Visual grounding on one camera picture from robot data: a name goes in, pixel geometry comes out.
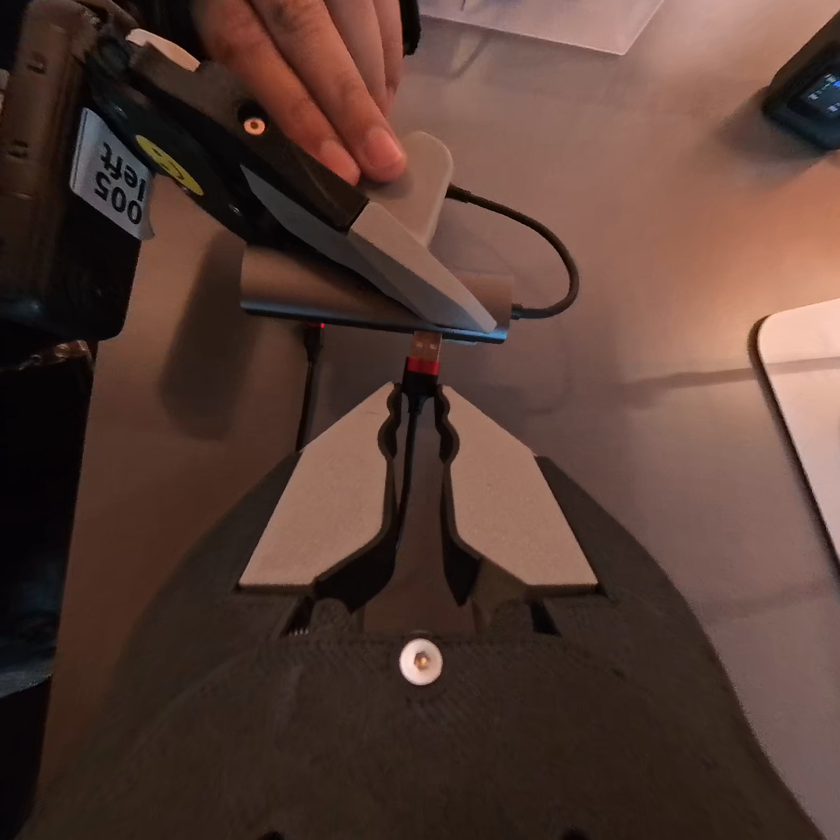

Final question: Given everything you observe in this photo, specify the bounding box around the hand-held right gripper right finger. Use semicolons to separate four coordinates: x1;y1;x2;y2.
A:
436;385;599;608

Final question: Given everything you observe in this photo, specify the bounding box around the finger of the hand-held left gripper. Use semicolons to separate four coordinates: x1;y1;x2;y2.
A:
238;164;497;333

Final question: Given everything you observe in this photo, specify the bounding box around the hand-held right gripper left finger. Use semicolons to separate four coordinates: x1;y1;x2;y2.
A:
238;385;403;613

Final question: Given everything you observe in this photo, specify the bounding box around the black cable with red plugs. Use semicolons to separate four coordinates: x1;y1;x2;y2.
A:
295;322;446;559

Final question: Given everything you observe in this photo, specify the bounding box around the dark grey usb hub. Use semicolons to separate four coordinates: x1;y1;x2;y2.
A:
239;185;581;347

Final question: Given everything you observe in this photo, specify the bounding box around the translucent plastic bin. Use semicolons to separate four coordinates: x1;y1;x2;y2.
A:
420;0;664;55

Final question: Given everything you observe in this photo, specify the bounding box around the person's left hand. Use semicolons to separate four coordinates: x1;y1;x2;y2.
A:
197;0;409;186

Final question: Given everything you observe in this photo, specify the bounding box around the white stand base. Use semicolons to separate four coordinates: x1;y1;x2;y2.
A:
755;298;840;565

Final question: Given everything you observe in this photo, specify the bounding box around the black device with screen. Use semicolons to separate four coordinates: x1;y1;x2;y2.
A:
764;13;840;152

